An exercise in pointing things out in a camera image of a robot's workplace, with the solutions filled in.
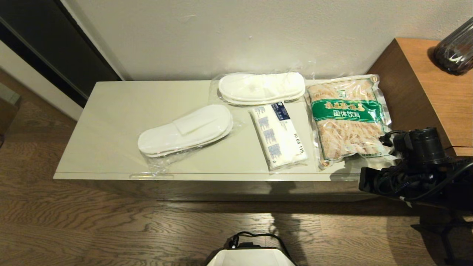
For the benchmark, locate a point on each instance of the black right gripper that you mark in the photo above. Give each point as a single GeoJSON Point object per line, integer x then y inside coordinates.
{"type": "Point", "coordinates": [382, 183]}

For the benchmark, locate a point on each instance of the cereal bag with green label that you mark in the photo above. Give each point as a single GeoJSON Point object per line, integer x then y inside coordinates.
{"type": "Point", "coordinates": [345, 122]}

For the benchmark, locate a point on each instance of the white pack with blue print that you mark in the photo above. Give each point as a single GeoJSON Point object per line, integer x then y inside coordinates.
{"type": "Point", "coordinates": [281, 140]}

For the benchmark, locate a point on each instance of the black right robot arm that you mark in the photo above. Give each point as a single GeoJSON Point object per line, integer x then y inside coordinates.
{"type": "Point", "coordinates": [421, 146]}

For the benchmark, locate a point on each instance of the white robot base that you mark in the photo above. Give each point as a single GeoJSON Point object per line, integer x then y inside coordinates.
{"type": "Point", "coordinates": [251, 258]}

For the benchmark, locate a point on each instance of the brown wooden side cabinet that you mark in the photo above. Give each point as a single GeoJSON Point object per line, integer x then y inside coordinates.
{"type": "Point", "coordinates": [425, 85]}

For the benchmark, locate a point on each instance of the dark ribbed glass vase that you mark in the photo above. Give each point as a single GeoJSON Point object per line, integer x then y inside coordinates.
{"type": "Point", "coordinates": [456, 51]}

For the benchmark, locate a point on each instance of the bagged white slippers sole up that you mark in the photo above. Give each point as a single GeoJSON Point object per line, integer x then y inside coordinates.
{"type": "Point", "coordinates": [260, 87]}

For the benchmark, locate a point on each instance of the glossy grey cabinet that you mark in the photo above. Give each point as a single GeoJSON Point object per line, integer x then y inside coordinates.
{"type": "Point", "coordinates": [118, 122]}

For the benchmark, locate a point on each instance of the dark door panel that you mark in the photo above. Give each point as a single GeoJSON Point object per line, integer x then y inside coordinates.
{"type": "Point", "coordinates": [48, 40]}

